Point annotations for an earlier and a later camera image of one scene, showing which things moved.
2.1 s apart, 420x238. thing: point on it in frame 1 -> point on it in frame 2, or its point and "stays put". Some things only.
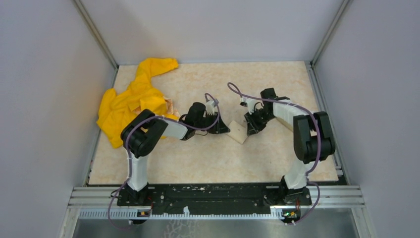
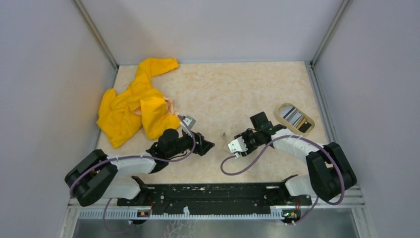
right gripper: [252, 127] -> [244, 136]
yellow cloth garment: [116, 109] stays put
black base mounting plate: [213, 199] stays put
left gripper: [220, 128] -> [203, 146]
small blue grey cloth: [237, 132] -> [225, 142]
